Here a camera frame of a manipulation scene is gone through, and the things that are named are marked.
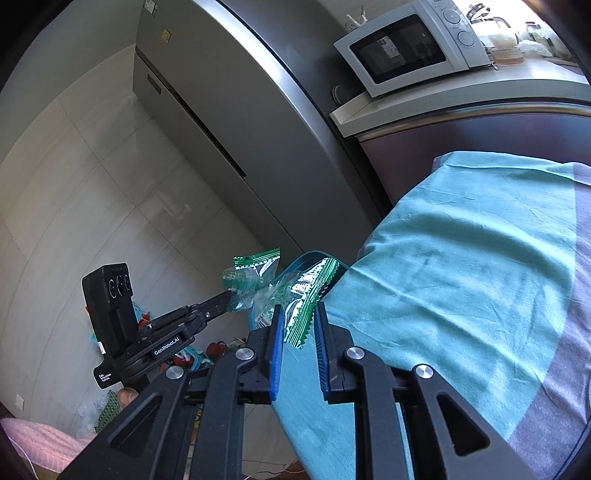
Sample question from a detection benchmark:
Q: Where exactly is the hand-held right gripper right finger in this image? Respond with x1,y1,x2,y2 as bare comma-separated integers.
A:
314,301,539,480

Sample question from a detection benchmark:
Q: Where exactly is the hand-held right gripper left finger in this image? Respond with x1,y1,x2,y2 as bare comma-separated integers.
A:
58,304,286,480

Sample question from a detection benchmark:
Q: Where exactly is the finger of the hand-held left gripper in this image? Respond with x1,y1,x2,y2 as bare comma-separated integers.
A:
187,291,232,322

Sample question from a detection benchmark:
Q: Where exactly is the green snack wrapper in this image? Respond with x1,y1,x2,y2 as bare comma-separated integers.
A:
256,257,342,348
222,248,281,311

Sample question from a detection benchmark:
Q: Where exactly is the teal waste bin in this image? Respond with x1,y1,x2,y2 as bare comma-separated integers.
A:
249,250,345,333

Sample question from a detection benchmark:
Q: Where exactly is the red packaging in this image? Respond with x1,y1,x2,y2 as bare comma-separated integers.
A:
205,340,245,365

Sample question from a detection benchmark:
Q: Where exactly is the clear plastic bag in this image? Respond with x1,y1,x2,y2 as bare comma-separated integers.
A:
76,390,123,437

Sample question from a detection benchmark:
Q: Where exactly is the pink cloth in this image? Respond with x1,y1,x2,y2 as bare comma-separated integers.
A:
0,418,93,474

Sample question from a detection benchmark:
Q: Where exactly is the teal printed tablecloth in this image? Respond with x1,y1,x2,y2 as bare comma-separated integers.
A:
272,151,591,480

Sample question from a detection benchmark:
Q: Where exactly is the grey refrigerator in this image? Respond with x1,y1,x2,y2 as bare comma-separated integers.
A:
133,0,393,264

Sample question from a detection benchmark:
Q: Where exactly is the kitchen counter with cabinets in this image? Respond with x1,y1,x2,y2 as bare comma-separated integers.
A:
329,58,591,222

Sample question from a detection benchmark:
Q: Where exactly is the white microwave oven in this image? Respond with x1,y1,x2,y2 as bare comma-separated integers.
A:
333,0,490,99

